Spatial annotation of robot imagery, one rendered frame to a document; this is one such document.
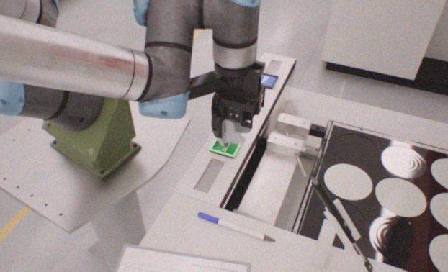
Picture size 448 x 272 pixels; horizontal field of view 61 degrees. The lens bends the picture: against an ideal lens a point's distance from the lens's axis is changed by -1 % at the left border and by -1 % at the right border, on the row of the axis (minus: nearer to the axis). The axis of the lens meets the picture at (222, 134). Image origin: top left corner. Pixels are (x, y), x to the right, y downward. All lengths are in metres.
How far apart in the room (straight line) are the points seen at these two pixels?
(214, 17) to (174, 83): 0.12
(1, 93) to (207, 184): 0.41
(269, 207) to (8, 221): 1.53
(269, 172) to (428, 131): 0.51
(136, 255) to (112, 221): 0.54
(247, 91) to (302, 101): 0.52
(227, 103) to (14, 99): 0.40
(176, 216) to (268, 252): 0.17
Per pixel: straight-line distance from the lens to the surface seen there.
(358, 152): 0.93
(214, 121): 0.71
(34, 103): 0.83
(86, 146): 0.94
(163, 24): 0.59
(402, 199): 0.87
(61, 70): 0.51
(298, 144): 0.90
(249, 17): 0.60
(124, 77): 0.53
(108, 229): 1.23
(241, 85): 0.68
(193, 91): 0.72
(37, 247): 1.96
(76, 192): 0.97
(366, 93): 2.75
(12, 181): 1.06
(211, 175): 0.76
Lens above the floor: 1.53
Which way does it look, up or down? 43 degrees down
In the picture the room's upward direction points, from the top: straight up
